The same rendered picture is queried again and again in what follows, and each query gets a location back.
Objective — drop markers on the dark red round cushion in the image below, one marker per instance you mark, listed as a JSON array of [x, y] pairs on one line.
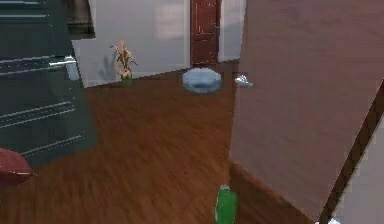
[[12, 166]]

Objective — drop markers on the dark green panelled door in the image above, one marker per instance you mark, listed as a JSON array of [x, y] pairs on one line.
[[36, 100]]

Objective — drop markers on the dark red room door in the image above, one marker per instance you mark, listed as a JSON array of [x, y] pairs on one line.
[[204, 31]]

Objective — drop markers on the orange potted house plant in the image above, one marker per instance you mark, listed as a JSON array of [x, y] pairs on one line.
[[124, 61]]

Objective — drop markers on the pale blue round cushion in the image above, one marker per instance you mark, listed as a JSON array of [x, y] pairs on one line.
[[201, 81]]

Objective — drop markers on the brown open room door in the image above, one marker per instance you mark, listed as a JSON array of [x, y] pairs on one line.
[[306, 100]]

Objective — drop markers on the green bottle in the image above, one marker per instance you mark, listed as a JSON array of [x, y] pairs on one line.
[[226, 206]]

